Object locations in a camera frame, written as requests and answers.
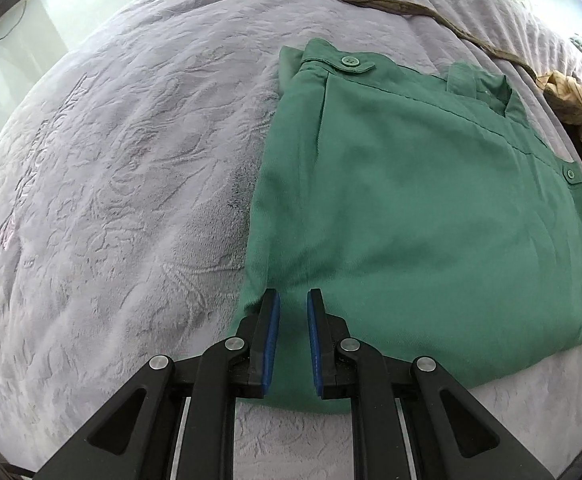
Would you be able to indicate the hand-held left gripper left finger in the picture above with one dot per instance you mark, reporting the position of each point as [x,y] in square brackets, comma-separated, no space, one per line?
[271,340]

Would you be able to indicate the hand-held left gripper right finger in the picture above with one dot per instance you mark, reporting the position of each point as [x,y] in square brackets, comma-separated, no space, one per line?
[315,345]

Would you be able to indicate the green work shirt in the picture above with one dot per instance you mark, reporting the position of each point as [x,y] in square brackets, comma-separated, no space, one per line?
[411,210]

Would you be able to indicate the cream striped cloth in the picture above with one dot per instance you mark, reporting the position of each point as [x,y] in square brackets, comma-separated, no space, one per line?
[573,97]

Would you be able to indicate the lilac embossed blanket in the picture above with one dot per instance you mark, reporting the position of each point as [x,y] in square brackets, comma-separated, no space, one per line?
[121,185]

